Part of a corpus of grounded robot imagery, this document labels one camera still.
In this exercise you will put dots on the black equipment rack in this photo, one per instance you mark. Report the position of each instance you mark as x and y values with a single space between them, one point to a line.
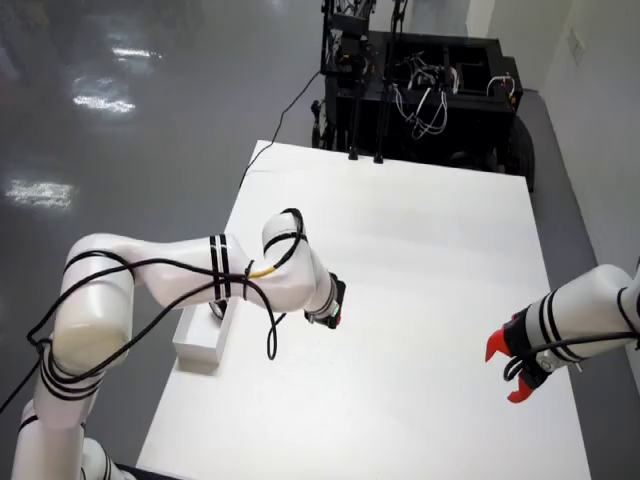
350 25

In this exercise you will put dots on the white rectangular bin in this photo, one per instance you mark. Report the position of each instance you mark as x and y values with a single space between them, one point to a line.
200 345

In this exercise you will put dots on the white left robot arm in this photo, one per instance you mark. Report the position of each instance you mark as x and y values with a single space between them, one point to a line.
100 300

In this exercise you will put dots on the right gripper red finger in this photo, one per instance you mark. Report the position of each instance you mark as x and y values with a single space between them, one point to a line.
521 394
495 345

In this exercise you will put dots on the tall black stand pole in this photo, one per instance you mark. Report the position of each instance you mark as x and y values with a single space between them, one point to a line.
381 145

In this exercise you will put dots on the short black stand pole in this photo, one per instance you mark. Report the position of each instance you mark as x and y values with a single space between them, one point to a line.
354 145

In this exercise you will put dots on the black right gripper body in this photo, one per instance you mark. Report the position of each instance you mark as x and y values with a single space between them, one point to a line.
517 335

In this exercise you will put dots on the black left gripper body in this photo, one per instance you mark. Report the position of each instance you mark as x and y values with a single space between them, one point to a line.
336 295

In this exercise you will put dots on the black electrical tape roll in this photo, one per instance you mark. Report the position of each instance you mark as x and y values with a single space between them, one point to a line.
216 312

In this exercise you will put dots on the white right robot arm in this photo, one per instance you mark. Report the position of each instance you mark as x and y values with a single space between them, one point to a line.
595 300

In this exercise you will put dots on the black equipment cart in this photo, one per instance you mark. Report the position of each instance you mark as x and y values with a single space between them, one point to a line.
475 130

